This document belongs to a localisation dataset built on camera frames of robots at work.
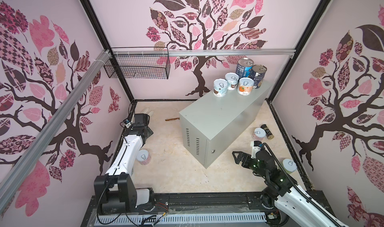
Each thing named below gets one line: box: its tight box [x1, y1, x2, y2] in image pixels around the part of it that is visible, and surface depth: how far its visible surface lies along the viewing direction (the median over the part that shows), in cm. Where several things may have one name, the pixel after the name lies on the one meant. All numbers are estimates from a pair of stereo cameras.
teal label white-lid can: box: [225, 72, 240, 91], surface depth 77 cm
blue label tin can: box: [236, 57, 254, 79], surface depth 78 cm
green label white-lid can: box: [282, 158, 298, 173], surface depth 83 cm
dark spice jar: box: [260, 124, 275, 140], surface depth 99 cm
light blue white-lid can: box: [213, 78, 228, 98], surface depth 74 cm
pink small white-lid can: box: [253, 127, 267, 141], surface depth 97 cm
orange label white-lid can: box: [237, 77, 255, 96], surface depth 75 cm
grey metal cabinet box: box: [179, 80, 273, 169], surface depth 69 cm
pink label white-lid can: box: [136, 149, 151, 166], surface depth 87 cm
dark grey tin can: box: [249, 64, 268, 89], surface depth 75 cm
